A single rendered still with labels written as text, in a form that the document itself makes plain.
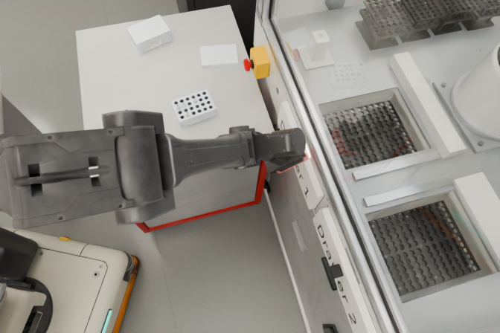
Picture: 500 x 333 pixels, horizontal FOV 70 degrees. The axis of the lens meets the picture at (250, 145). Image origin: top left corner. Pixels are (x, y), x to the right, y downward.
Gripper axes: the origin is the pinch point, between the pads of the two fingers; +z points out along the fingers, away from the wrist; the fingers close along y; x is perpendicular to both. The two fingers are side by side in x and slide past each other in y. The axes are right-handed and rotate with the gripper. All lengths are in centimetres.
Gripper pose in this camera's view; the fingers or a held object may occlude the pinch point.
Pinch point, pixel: (300, 159)
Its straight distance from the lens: 92.4
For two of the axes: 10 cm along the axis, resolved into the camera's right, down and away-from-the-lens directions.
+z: 6.2, 2.0, 7.6
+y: 7.5, -4.3, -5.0
